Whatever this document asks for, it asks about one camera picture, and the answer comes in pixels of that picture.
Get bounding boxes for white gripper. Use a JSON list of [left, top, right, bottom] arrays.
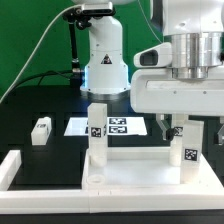
[[130, 68, 224, 145]]

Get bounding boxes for white desk top tray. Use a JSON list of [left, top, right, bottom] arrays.
[[81, 145, 206, 194]]

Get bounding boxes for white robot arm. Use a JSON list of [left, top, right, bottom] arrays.
[[72, 0, 224, 117]]

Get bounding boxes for fiducial marker sheet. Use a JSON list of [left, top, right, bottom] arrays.
[[64, 117, 147, 136]]

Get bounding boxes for white U-shaped frame fence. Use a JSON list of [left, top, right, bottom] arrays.
[[0, 150, 224, 214]]

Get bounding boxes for black cables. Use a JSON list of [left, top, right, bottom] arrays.
[[6, 69, 74, 96]]

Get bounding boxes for grey camera on stand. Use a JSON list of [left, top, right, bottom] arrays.
[[81, 2, 114, 16]]

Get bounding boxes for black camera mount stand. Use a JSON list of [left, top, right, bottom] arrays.
[[63, 9, 91, 89]]

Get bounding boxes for white cable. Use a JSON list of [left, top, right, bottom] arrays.
[[0, 3, 84, 104]]

